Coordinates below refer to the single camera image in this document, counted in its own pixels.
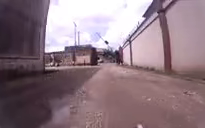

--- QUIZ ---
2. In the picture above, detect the low building with dark gate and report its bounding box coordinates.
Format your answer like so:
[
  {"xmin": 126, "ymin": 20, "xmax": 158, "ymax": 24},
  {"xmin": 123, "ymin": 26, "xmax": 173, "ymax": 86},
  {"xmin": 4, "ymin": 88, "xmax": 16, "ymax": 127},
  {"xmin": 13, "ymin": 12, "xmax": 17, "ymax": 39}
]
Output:
[{"xmin": 44, "ymin": 44, "xmax": 99, "ymax": 67}]

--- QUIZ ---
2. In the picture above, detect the dark concrete wall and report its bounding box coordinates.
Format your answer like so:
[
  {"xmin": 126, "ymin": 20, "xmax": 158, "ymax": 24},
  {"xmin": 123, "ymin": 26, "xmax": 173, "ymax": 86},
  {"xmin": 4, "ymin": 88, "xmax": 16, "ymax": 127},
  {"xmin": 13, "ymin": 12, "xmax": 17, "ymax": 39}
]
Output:
[{"xmin": 0, "ymin": 0, "xmax": 51, "ymax": 77}]

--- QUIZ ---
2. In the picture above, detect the leaning pole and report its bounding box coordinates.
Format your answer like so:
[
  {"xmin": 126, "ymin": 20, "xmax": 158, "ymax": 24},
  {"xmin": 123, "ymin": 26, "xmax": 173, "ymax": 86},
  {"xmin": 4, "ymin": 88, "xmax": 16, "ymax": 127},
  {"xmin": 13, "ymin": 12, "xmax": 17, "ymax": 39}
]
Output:
[{"xmin": 95, "ymin": 32, "xmax": 110, "ymax": 46}]

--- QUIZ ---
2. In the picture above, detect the grey dirt road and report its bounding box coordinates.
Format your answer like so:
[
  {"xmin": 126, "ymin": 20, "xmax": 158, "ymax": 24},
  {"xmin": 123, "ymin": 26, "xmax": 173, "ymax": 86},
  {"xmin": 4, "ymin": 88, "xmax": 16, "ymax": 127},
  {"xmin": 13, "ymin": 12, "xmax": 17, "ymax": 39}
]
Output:
[{"xmin": 0, "ymin": 62, "xmax": 205, "ymax": 128}]

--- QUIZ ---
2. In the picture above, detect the utility pole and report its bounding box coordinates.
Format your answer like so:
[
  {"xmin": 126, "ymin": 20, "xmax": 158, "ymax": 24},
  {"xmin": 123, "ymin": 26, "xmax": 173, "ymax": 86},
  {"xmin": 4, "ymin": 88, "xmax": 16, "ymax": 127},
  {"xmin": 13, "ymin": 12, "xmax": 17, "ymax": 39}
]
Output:
[
  {"xmin": 72, "ymin": 21, "xmax": 78, "ymax": 47},
  {"xmin": 77, "ymin": 30, "xmax": 81, "ymax": 47}
]

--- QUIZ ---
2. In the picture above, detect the pale wall with brown pillars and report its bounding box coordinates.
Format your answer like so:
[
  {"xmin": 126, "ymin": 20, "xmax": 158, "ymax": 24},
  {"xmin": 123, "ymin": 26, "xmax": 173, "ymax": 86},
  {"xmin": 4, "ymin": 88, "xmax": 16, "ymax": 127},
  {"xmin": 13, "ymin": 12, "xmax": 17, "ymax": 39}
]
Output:
[{"xmin": 118, "ymin": 0, "xmax": 205, "ymax": 75}]

